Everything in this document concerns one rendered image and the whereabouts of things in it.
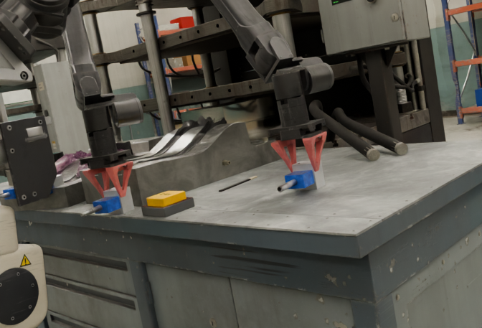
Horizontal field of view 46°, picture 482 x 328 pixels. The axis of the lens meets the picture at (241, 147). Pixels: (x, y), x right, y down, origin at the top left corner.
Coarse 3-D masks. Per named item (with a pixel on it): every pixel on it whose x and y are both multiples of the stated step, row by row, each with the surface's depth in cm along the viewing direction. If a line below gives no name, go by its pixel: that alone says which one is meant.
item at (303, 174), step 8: (296, 168) 114; (304, 168) 113; (312, 168) 112; (320, 168) 114; (288, 176) 111; (296, 176) 110; (304, 176) 109; (312, 176) 112; (320, 176) 114; (288, 184) 108; (296, 184) 110; (304, 184) 109; (312, 184) 113; (320, 184) 113
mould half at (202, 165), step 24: (216, 144) 145; (240, 144) 151; (264, 144) 158; (144, 168) 129; (168, 168) 134; (192, 168) 139; (216, 168) 145; (240, 168) 151; (96, 192) 142; (144, 192) 129
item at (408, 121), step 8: (416, 112) 233; (424, 112) 238; (360, 120) 243; (368, 120) 237; (400, 120) 224; (408, 120) 228; (416, 120) 233; (424, 120) 238; (376, 128) 212; (408, 128) 228; (336, 136) 202; (360, 136) 205; (328, 144) 190; (336, 144) 195; (344, 144) 197
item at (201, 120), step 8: (192, 120) 167; (200, 120) 163; (208, 120) 161; (224, 120) 157; (184, 128) 164; (208, 128) 156; (176, 136) 162; (200, 136) 153; (168, 144) 160; (192, 144) 151; (160, 152) 158; (184, 152) 149; (136, 160) 148; (152, 160) 143
